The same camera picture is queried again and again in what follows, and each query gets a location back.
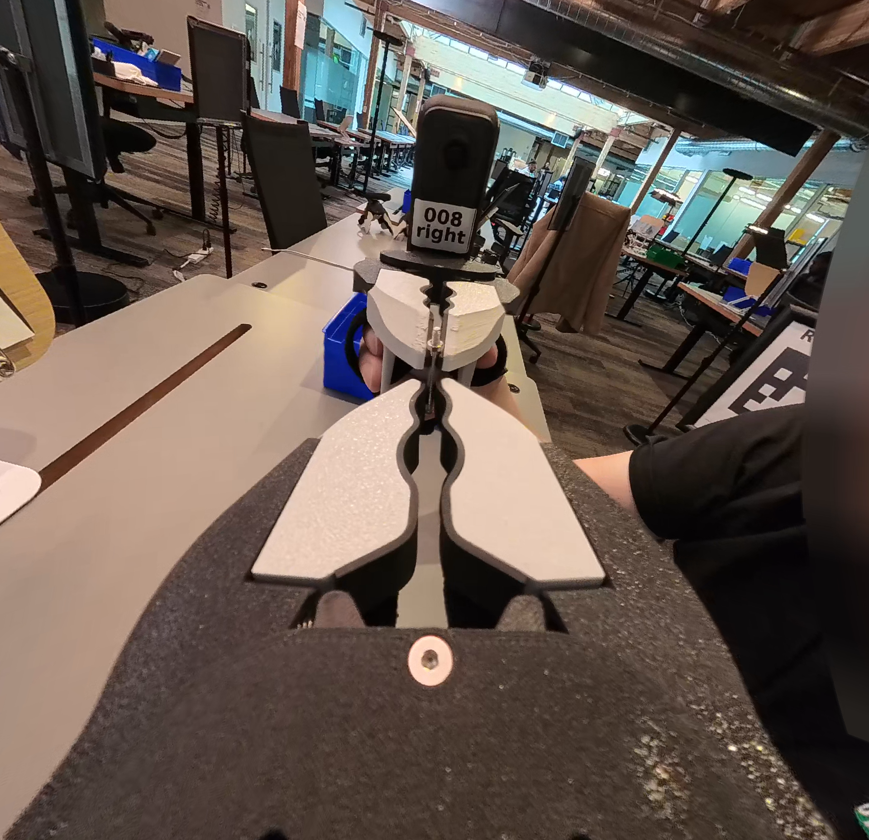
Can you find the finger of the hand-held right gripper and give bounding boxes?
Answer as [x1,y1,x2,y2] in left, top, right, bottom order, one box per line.
[367,269,435,394]
[433,278,506,386]

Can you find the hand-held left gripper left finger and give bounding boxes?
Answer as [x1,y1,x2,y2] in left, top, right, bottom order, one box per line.
[250,378,429,629]

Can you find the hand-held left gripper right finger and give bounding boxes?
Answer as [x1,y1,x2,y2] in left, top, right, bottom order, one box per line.
[436,377,606,629]

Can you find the thin metal screw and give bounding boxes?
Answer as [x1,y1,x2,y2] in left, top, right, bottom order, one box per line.
[425,310,444,416]

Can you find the blue plastic bin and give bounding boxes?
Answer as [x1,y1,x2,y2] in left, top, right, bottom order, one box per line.
[322,293,376,401]

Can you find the person's right forearm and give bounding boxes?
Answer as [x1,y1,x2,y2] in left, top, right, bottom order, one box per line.
[573,449,642,515]

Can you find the wooden top office desk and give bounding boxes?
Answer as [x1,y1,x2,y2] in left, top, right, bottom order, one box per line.
[91,72,239,233]

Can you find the person's right hand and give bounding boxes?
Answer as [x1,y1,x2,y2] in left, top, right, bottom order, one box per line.
[358,329,547,443]

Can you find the beige coat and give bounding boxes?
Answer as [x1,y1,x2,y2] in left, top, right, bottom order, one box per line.
[506,191,634,336]

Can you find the black floor lamp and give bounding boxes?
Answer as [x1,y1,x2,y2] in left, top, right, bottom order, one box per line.
[370,28,408,199]

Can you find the person's black shirt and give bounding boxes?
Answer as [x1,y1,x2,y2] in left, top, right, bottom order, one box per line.
[628,405,856,814]

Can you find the white power strip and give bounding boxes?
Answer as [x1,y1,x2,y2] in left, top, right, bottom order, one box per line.
[173,245,215,283]

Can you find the small black monitor on stand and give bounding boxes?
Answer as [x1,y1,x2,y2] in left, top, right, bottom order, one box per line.
[186,14,251,280]

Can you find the blue storage crate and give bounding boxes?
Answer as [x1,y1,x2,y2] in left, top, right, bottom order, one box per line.
[91,35,183,92]

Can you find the black white marker sign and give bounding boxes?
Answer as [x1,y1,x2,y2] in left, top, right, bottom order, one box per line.
[692,320,816,428]

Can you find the black swivel office chair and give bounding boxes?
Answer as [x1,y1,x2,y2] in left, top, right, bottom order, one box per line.
[30,116,165,238]

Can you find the wooden poster board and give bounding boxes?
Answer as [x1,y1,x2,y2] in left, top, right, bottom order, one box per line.
[0,222,57,374]

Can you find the large black monitor on stand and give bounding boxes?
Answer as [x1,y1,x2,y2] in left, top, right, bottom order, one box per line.
[0,0,131,328]

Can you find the white plastic base plate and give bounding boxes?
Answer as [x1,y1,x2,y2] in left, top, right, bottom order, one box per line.
[0,460,43,525]

